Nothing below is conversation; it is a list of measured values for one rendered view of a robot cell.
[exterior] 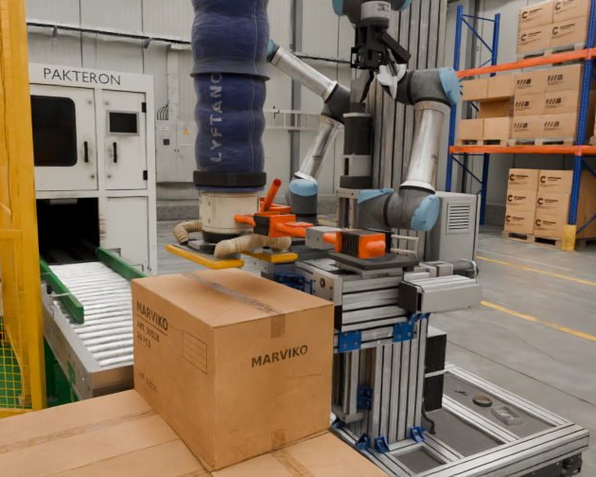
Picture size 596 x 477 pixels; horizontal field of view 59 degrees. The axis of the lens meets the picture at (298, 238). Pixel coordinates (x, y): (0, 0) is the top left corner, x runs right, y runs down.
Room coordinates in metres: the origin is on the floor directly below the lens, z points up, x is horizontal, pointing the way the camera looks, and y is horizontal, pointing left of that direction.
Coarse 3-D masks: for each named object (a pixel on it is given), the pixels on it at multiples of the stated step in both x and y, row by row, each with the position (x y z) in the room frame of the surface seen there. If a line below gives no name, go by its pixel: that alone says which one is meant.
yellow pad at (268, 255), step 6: (240, 252) 1.69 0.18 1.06; (246, 252) 1.66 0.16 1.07; (264, 252) 1.60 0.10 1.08; (270, 252) 1.59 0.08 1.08; (276, 252) 1.59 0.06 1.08; (282, 252) 1.60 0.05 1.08; (288, 252) 1.61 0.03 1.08; (258, 258) 1.60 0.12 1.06; (264, 258) 1.57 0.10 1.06; (270, 258) 1.55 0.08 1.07; (276, 258) 1.55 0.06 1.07; (282, 258) 1.57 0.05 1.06; (288, 258) 1.58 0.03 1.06; (294, 258) 1.59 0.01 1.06
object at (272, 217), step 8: (256, 216) 1.43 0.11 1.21; (264, 216) 1.47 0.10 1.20; (272, 216) 1.40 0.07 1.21; (280, 216) 1.41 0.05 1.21; (288, 216) 1.43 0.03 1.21; (256, 224) 1.45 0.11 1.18; (264, 224) 1.42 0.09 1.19; (272, 224) 1.40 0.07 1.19; (256, 232) 1.43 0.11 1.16; (264, 232) 1.40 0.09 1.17; (272, 232) 1.40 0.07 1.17; (280, 232) 1.41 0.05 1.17
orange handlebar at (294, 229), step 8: (272, 208) 1.79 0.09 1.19; (280, 208) 1.81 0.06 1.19; (288, 208) 1.82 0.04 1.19; (240, 216) 1.55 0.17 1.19; (280, 224) 1.38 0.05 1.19; (288, 224) 1.35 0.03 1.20; (296, 224) 1.34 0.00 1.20; (304, 224) 1.35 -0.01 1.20; (312, 224) 1.36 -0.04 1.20; (288, 232) 1.35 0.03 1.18; (296, 232) 1.32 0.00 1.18; (304, 232) 1.29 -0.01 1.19; (328, 240) 1.22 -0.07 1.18; (368, 248) 1.12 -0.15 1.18; (376, 248) 1.12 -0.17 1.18; (384, 248) 1.14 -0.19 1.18
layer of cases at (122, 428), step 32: (32, 416) 1.55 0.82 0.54; (64, 416) 1.56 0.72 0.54; (96, 416) 1.56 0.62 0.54; (128, 416) 1.57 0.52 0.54; (160, 416) 1.57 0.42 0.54; (0, 448) 1.37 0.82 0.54; (32, 448) 1.38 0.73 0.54; (64, 448) 1.38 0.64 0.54; (96, 448) 1.38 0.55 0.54; (128, 448) 1.39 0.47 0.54; (160, 448) 1.39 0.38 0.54; (288, 448) 1.41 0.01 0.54; (320, 448) 1.41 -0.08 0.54
